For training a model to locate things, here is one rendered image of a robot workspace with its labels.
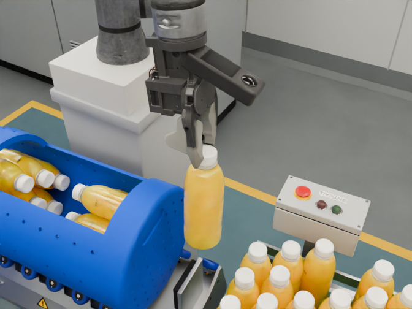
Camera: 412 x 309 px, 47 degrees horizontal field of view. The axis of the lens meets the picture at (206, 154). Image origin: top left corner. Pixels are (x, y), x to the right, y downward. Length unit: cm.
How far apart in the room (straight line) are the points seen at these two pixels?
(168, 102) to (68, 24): 251
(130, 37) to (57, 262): 64
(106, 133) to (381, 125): 228
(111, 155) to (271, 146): 170
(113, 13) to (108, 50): 10
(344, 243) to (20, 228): 71
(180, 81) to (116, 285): 42
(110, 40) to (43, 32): 211
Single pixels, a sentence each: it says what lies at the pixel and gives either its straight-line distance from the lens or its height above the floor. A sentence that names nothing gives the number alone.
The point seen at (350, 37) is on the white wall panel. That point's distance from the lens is 365.
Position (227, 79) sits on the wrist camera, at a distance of 65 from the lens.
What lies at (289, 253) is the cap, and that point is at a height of 110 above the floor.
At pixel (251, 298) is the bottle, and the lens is 100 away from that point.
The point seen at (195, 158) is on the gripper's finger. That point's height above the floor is 142.
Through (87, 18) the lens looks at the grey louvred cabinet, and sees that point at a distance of 304.
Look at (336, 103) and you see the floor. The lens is 346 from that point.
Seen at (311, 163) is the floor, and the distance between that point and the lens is 291.
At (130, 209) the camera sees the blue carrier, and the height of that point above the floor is 123.
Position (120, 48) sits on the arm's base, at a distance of 133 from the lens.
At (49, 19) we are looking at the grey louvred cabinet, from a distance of 330.
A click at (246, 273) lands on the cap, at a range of 98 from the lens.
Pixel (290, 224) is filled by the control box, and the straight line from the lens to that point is 115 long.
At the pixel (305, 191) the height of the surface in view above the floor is 111.
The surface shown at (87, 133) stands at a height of 102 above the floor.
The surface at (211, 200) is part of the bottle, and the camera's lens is 79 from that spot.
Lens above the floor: 190
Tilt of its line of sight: 41 degrees down
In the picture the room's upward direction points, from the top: straight up
